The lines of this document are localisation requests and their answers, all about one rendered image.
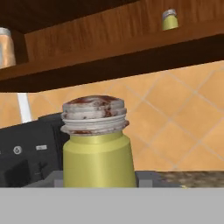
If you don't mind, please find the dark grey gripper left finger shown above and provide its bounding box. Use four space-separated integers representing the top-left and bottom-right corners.
24 171 65 188

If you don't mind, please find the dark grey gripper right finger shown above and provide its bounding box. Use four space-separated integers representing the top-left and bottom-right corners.
135 171 184 188

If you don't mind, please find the yellow shaker with grey lid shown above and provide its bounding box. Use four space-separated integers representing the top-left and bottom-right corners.
60 94 137 188

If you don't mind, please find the orange condiment bottle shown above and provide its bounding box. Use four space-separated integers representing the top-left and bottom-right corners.
0 27 18 70

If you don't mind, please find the brown wooden cabinet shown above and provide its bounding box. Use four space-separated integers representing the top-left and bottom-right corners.
0 0 224 94

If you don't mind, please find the small yellow shaker grey lid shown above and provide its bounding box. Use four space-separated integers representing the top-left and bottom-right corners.
161 8 179 32

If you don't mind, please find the black countertop appliance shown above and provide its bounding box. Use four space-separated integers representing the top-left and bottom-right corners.
0 112 71 188

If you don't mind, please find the white upright post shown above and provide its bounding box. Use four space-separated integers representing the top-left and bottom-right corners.
16 92 32 123

